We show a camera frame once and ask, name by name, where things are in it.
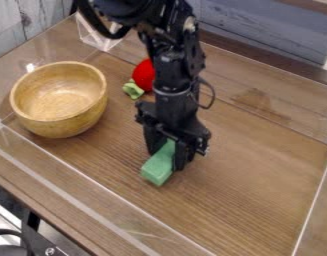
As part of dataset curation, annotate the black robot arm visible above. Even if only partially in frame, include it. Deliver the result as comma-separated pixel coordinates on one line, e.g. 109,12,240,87
75,0,212,171

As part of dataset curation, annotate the green rectangular block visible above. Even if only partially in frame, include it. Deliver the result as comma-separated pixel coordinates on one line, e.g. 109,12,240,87
141,140,176,186

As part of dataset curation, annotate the red plush strawberry toy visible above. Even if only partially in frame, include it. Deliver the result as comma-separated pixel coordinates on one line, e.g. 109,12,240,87
122,58,156,100

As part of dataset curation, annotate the black table clamp mount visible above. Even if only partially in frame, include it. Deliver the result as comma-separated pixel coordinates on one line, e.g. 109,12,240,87
22,210,85,256

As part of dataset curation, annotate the black cable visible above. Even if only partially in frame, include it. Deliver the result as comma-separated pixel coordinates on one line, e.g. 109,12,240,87
0,228,30,256

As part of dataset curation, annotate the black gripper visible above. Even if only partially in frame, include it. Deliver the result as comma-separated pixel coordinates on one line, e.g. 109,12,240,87
136,101,212,171

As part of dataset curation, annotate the brown wooden bowl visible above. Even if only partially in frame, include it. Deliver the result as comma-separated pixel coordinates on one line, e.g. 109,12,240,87
10,61,109,138

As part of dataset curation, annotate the clear acrylic front barrier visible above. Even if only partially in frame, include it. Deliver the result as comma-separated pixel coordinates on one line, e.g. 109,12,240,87
0,120,216,256

